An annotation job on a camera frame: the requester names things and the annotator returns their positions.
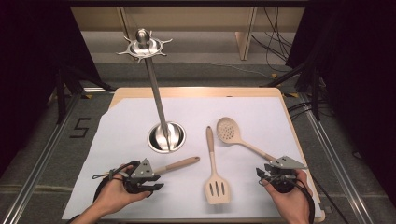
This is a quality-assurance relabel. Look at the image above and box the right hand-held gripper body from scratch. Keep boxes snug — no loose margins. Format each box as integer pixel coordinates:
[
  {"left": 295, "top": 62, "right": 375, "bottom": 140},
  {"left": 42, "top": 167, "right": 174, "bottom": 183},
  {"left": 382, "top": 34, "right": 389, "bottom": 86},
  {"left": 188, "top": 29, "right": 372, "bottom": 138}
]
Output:
[{"left": 262, "top": 155, "right": 308, "bottom": 194}]

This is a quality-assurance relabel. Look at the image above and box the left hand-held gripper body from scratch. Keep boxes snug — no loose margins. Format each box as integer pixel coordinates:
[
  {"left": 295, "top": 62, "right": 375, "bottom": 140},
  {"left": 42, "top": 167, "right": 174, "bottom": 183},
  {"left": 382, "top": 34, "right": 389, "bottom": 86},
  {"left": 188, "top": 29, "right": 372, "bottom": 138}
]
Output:
[{"left": 122, "top": 158, "right": 157, "bottom": 196}]

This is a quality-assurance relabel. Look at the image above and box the beige utensil with wooden handle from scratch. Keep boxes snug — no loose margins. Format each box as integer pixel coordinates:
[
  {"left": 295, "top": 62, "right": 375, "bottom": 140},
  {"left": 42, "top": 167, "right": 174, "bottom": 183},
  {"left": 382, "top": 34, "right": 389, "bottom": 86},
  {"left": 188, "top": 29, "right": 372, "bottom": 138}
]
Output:
[{"left": 152, "top": 156, "right": 201, "bottom": 175}]

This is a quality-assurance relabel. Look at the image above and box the beige slotted spatula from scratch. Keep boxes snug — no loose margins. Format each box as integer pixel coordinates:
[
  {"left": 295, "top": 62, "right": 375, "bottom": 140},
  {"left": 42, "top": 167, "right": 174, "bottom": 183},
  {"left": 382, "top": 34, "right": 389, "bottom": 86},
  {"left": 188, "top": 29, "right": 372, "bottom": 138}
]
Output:
[{"left": 204, "top": 125, "right": 232, "bottom": 205}]

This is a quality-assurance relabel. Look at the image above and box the beige skimmer spoon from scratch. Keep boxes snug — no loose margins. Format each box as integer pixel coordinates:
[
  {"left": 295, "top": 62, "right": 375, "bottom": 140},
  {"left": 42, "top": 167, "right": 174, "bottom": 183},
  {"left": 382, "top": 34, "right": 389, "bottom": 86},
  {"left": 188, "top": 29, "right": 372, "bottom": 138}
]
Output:
[{"left": 216, "top": 116, "right": 278, "bottom": 162}]

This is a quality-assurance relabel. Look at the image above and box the steel utensil rack stand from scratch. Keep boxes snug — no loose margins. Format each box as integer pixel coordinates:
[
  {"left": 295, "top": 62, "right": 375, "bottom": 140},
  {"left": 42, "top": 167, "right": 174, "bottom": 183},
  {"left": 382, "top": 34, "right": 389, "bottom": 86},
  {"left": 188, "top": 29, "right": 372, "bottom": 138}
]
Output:
[{"left": 116, "top": 27, "right": 187, "bottom": 154}]

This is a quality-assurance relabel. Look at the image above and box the person's left hand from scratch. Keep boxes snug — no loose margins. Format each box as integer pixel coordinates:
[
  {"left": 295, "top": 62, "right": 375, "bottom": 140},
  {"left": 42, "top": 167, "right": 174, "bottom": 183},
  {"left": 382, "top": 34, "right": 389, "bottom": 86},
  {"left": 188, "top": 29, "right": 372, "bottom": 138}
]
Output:
[{"left": 92, "top": 162, "right": 154, "bottom": 217}]

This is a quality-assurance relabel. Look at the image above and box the person's right hand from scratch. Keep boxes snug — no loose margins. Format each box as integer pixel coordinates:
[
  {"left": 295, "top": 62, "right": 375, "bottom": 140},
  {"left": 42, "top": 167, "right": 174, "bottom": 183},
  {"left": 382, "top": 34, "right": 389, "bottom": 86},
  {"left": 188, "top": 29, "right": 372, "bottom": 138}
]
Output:
[{"left": 261, "top": 169, "right": 314, "bottom": 224}]

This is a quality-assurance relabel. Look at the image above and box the white paper sheet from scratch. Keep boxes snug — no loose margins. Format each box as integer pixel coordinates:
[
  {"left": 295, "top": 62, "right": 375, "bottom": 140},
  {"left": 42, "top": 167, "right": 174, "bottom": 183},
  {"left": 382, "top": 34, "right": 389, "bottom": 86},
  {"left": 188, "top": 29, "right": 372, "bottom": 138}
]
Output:
[{"left": 61, "top": 96, "right": 323, "bottom": 220}]

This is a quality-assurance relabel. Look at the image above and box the dark curtain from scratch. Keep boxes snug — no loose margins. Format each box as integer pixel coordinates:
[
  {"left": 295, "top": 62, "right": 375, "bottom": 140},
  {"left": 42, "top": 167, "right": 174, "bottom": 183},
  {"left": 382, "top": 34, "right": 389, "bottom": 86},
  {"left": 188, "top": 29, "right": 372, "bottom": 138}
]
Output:
[
  {"left": 0, "top": 0, "right": 105, "bottom": 176},
  {"left": 285, "top": 0, "right": 396, "bottom": 200}
]

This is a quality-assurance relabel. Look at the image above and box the light wooden table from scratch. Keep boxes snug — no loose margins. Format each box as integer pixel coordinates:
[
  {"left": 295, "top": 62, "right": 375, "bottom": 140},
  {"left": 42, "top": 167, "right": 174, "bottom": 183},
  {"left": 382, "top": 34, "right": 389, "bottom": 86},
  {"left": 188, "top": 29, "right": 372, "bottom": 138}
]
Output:
[{"left": 70, "top": 6, "right": 306, "bottom": 62}]

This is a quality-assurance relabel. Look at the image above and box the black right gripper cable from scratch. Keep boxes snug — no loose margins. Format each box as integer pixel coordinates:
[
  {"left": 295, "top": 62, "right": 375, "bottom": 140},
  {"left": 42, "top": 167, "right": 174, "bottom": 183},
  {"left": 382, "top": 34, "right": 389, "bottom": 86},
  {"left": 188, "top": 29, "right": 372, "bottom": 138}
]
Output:
[{"left": 260, "top": 174, "right": 316, "bottom": 224}]

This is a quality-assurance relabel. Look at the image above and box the black floor cable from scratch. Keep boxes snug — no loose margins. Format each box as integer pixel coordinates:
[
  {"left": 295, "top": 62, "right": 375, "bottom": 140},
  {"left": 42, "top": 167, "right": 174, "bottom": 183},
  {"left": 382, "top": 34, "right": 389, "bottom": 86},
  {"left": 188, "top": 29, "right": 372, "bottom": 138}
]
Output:
[{"left": 310, "top": 175, "right": 352, "bottom": 224}]

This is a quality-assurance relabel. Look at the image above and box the thin white floor cable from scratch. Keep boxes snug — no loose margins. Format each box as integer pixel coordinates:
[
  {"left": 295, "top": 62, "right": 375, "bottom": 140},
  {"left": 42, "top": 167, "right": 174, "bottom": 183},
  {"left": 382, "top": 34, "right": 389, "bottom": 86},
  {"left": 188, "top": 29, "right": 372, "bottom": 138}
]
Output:
[{"left": 174, "top": 60, "right": 273, "bottom": 79}]

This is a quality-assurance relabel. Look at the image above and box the bundle of black cables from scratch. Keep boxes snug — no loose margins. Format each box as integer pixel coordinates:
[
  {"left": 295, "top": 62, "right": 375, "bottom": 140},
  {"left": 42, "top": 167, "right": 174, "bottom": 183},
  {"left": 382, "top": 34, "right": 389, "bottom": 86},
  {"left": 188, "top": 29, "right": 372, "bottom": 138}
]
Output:
[{"left": 251, "top": 6, "right": 297, "bottom": 73}]

